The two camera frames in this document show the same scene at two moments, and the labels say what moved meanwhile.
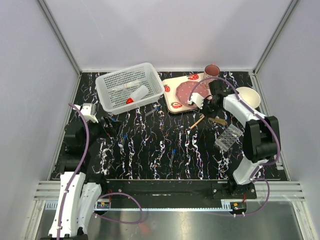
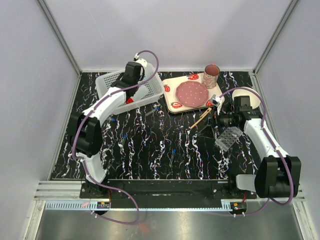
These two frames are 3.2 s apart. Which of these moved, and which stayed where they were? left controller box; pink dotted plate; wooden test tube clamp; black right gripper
Moved: black right gripper
Stayed: wooden test tube clamp; pink dotted plate; left controller box
